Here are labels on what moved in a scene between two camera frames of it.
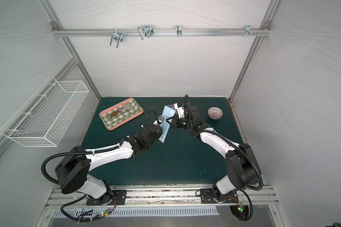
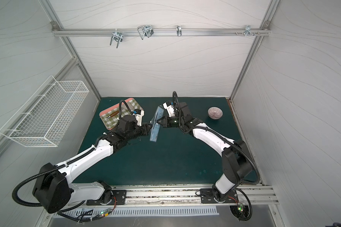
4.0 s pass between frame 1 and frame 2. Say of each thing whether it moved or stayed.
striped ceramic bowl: stayed
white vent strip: stayed
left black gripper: moved
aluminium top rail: stayed
